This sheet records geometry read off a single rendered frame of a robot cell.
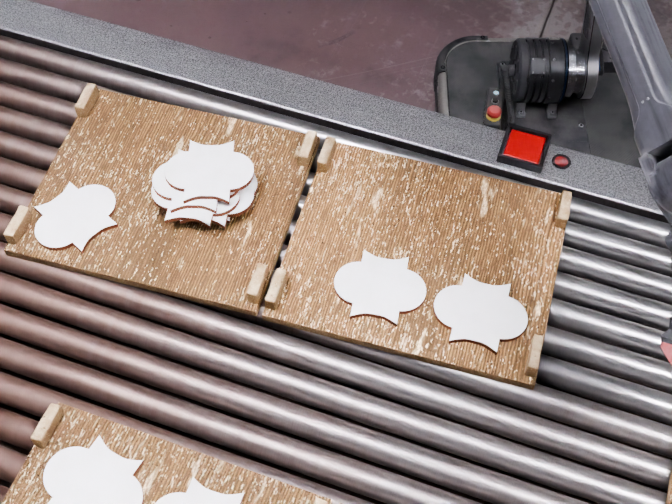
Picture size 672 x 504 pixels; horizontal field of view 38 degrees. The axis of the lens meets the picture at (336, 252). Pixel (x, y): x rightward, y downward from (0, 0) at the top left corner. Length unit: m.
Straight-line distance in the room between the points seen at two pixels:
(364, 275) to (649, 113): 0.55
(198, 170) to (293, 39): 1.63
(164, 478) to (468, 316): 0.49
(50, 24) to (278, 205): 0.61
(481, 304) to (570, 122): 1.23
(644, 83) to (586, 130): 1.51
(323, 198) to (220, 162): 0.17
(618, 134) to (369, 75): 0.80
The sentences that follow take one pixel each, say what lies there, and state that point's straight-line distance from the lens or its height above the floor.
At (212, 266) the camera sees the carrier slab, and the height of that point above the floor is 0.94.
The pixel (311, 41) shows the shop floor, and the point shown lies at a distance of 3.12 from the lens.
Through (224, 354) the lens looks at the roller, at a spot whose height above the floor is 0.92.
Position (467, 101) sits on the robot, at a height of 0.24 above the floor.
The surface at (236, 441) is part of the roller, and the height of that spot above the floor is 0.91.
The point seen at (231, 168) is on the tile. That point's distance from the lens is 1.54.
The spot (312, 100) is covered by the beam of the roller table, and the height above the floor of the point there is 0.91.
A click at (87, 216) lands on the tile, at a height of 0.95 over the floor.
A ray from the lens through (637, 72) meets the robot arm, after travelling 1.13.
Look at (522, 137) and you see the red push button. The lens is 1.69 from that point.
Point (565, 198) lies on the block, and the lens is 1.58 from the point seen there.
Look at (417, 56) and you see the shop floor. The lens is 3.09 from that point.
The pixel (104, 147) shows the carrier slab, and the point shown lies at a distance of 1.67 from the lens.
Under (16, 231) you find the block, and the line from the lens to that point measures 1.58.
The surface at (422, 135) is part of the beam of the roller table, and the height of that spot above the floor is 0.92.
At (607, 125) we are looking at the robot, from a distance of 2.68.
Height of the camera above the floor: 2.20
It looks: 57 degrees down
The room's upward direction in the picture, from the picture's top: 1 degrees clockwise
